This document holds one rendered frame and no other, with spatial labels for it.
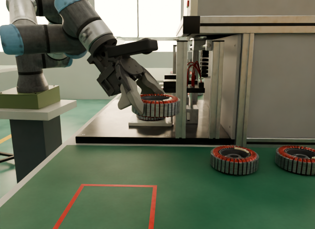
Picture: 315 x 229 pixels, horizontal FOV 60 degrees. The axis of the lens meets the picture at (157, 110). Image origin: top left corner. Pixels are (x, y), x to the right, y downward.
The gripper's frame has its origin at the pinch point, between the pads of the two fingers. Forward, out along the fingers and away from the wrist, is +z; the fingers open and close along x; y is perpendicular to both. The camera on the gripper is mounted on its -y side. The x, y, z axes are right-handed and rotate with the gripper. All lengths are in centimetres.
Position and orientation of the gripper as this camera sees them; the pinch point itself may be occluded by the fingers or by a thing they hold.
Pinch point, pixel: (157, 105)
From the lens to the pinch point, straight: 62.9
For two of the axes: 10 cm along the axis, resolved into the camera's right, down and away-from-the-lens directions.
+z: 6.0, 7.9, -1.0
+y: -6.7, 5.7, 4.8
